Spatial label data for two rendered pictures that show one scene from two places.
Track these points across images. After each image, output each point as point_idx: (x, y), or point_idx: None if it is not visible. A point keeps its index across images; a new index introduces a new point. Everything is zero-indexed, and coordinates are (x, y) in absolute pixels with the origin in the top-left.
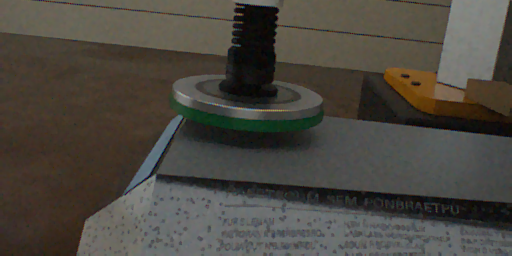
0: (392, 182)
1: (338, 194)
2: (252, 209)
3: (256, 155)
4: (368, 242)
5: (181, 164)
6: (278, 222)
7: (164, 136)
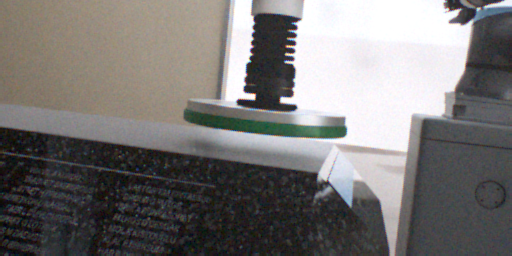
0: (180, 126)
1: None
2: None
3: (264, 140)
4: None
5: (320, 143)
6: None
7: (345, 179)
